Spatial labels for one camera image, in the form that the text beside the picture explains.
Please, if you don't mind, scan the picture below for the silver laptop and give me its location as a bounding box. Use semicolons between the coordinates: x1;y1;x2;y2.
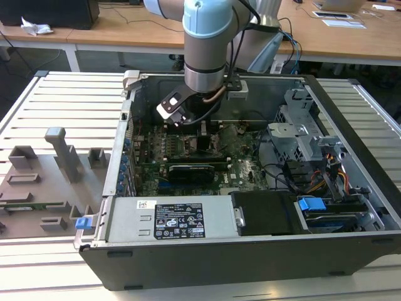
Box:
313;0;367;11

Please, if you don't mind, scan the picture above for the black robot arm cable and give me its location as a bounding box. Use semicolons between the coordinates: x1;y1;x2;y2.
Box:
224;0;263;81

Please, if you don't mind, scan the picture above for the black RAM stick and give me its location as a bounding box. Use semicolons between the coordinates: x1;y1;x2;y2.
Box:
162;156;233;171

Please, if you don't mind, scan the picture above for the green RAM stick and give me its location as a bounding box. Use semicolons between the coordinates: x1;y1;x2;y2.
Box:
0;202;68;214

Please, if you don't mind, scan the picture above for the metal socket cover frame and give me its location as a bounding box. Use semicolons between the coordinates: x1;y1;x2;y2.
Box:
211;124;239;149

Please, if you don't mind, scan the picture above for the blue expansion slot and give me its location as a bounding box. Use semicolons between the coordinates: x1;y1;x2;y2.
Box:
158;183;189;194

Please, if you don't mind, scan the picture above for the grey power supply with label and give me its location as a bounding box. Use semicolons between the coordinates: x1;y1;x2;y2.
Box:
105;197;239;243

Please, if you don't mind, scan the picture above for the black monitor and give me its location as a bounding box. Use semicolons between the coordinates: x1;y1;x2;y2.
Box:
0;0;100;31

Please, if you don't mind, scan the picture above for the black graphics card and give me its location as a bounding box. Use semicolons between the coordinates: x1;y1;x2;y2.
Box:
168;162;216;185

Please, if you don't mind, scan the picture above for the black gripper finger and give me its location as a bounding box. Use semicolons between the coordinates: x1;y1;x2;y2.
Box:
197;120;211;152

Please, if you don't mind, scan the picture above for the long wooden desk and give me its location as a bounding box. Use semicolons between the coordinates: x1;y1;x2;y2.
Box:
0;0;401;67

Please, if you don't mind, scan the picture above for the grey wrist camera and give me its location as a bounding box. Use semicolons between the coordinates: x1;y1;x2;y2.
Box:
226;80;249;101

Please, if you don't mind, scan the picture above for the hard disk in blue carrier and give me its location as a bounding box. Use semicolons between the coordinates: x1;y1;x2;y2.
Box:
296;196;370;235

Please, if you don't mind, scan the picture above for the white wrist camera black plate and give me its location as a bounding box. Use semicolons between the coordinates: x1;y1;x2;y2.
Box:
155;90;189;127

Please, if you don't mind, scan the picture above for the black cable loop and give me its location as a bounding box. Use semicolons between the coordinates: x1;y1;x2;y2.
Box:
255;130;300;193

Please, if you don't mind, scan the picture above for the white tablet dark screen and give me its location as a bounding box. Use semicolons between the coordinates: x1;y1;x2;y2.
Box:
312;11;355;20

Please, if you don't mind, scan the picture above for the small white box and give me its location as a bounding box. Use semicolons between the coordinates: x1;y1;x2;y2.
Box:
270;59;286;75

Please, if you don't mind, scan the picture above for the CPU socket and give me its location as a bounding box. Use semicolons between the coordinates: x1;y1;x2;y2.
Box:
178;134;222;158

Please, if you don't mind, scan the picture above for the black open PC case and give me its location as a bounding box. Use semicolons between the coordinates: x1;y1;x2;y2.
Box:
73;70;401;291

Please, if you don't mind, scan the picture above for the blue cable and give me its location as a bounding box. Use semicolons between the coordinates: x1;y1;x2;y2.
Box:
281;29;304;75

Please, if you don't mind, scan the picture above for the green motherboard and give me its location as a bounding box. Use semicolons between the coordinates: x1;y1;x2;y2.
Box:
131;124;273;197

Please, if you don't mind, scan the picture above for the crumpled white paper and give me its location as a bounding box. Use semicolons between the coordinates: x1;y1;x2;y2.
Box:
20;16;54;36

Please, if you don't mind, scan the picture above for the black disk bay cover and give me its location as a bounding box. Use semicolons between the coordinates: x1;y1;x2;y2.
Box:
231;190;298;236

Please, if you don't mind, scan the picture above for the silver metal drive cage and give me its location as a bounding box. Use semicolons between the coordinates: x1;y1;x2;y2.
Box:
268;87;343;164

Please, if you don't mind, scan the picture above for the blue case latch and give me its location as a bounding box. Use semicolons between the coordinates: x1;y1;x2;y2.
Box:
76;217;96;233

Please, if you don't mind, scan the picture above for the grey brown parts rack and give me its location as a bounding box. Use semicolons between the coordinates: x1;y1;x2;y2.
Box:
0;127;113;241

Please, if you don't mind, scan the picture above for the white paper sheet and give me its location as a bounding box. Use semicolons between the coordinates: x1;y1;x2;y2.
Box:
322;18;367;29

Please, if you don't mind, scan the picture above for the yellow red wire bundle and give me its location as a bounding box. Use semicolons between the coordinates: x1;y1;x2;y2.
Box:
308;152;351;193

